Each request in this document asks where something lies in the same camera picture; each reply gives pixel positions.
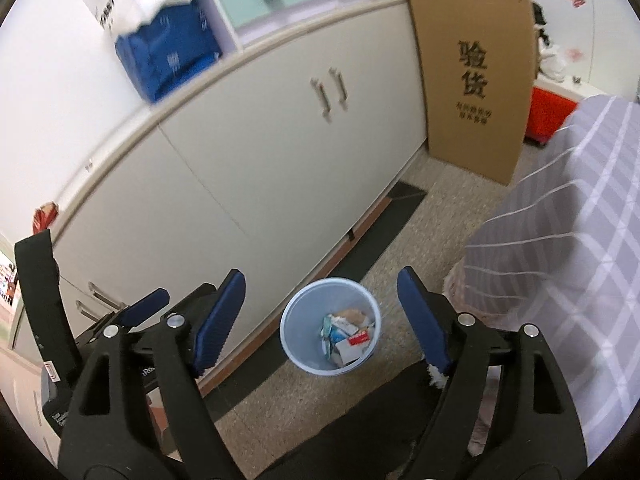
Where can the pink bed skirt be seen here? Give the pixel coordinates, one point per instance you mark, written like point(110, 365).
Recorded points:
point(472, 295)

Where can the pale blue trash bin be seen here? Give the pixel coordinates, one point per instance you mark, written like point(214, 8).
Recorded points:
point(300, 340)

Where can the blue white carton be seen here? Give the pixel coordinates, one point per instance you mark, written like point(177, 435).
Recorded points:
point(334, 329)

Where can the large brown cardboard box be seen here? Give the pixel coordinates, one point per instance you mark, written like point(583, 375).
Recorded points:
point(470, 125)

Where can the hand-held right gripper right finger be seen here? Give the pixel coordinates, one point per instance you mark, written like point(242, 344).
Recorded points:
point(425, 317)

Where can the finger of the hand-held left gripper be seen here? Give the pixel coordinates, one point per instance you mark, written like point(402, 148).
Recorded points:
point(145, 305)

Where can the brown cardboard piece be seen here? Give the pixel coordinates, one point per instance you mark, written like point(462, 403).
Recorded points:
point(355, 317)

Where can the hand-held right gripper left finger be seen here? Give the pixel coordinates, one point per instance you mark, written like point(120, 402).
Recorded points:
point(217, 320)

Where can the black bag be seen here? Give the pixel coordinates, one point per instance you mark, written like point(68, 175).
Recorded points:
point(540, 22)

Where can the white box red label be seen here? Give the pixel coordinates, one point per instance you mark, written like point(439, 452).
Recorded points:
point(352, 344)

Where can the red ornament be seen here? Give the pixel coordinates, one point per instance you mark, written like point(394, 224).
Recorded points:
point(45, 217)

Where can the red storage box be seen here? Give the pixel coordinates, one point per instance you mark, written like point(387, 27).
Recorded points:
point(547, 115)

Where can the white low cabinet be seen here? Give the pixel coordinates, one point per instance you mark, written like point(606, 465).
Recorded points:
point(250, 175)

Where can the blue bag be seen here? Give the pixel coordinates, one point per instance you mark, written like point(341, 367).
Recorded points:
point(165, 50)

